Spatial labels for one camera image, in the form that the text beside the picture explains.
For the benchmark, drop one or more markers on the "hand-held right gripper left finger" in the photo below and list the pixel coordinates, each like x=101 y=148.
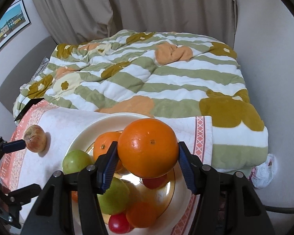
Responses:
x=109 y=169

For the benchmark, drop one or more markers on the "large green apple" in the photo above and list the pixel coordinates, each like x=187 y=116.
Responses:
x=115 y=198

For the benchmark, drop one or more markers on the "pink floral tablecloth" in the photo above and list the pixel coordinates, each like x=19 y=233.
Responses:
x=63 y=122

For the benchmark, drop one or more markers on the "grey headboard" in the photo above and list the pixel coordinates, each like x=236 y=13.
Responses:
x=17 y=78

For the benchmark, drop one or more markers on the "small green apple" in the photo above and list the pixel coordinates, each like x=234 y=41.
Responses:
x=77 y=161

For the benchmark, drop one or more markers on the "cream ceramic bowl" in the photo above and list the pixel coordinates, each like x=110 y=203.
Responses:
x=103 y=124

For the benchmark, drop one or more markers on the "green striped floral blanket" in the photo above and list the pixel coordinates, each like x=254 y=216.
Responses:
x=161 y=83

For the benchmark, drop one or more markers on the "red yellow apple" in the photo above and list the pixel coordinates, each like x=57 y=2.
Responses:
x=36 y=139

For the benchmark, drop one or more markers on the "framed wall poster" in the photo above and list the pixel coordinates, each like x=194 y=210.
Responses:
x=7 y=27

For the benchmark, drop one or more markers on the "beige curtain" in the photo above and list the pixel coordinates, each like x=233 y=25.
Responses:
x=137 y=5

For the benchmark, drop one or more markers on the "white plastic bag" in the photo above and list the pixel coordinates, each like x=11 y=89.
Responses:
x=264 y=171

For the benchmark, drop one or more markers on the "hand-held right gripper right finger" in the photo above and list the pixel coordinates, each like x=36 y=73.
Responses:
x=187 y=171

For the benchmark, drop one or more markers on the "mandarin orange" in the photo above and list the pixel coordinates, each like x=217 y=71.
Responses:
x=104 y=144
x=141 y=214
x=74 y=196

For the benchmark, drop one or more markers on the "large orange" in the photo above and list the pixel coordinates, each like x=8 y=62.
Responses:
x=147 y=146

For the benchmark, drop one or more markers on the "red cherry tomato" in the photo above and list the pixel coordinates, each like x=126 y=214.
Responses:
x=154 y=181
x=118 y=222

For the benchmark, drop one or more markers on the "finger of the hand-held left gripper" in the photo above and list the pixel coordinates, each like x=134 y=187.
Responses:
x=24 y=193
x=13 y=145

